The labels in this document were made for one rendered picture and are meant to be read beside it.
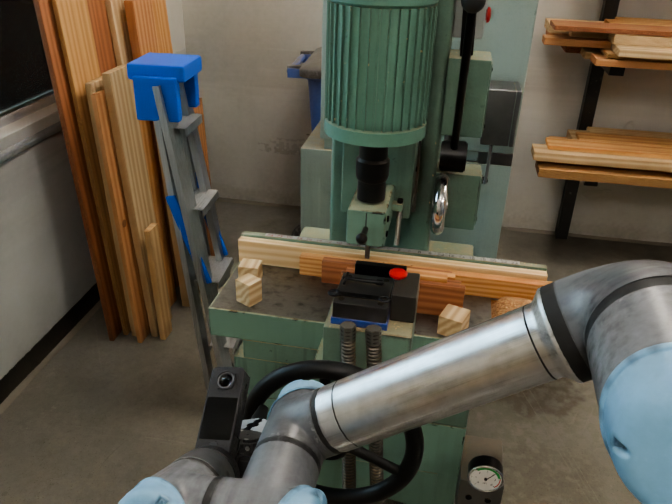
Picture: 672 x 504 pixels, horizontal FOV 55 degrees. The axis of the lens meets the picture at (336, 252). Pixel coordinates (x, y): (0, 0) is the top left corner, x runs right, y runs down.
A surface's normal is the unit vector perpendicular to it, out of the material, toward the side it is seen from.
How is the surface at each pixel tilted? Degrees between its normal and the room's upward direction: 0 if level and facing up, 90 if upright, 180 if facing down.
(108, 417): 0
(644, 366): 45
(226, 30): 90
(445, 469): 90
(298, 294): 0
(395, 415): 86
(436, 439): 90
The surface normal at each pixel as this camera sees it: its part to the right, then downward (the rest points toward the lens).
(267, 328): -0.18, 0.46
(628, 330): -0.74, -0.65
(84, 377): 0.03, -0.88
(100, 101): 0.98, 0.07
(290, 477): 0.45, -0.74
